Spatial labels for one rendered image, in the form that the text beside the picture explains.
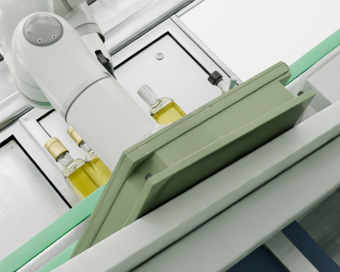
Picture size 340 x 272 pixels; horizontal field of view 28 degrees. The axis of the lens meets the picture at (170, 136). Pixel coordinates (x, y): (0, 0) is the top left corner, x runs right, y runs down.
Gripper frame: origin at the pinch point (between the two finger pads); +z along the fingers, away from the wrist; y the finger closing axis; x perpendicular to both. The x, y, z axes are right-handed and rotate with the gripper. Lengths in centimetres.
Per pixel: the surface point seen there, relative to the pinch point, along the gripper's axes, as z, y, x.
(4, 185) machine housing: 2.6, -16.1, -29.8
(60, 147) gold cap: 7.6, 1.8, -15.5
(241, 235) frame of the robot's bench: 52, 48, -2
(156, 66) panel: -10.6, -12.6, 15.1
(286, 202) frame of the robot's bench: 49, 45, 6
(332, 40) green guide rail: 9, 4, 50
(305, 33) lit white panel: -4, -12, 54
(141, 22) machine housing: -24.5, -12.7, 17.0
